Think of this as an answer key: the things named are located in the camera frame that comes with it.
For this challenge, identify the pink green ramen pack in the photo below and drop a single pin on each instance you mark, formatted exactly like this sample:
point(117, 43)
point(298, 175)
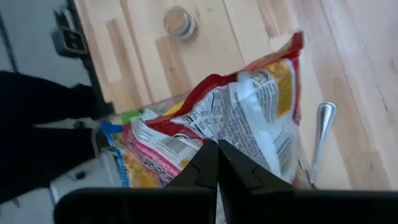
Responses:
point(161, 146)

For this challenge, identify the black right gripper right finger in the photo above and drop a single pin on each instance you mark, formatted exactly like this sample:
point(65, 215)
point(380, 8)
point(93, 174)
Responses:
point(280, 205)

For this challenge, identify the silver metal spoon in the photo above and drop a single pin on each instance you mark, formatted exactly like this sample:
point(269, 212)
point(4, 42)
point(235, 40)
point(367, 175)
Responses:
point(325, 118)

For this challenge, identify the black aluminium table frame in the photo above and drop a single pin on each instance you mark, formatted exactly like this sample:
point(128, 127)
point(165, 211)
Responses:
point(31, 99)

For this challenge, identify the red ramen noodle pack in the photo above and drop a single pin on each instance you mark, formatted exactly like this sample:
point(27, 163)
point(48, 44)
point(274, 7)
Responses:
point(242, 118)

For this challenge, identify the blue yellow ramen pack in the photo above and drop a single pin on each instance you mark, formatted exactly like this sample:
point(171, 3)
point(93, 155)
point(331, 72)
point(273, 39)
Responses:
point(136, 174)

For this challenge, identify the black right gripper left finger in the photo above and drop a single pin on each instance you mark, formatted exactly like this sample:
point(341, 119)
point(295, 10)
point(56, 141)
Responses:
point(155, 205)

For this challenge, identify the black edge bracket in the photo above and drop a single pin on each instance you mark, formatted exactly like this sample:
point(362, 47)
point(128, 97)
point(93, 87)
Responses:
point(70, 40)

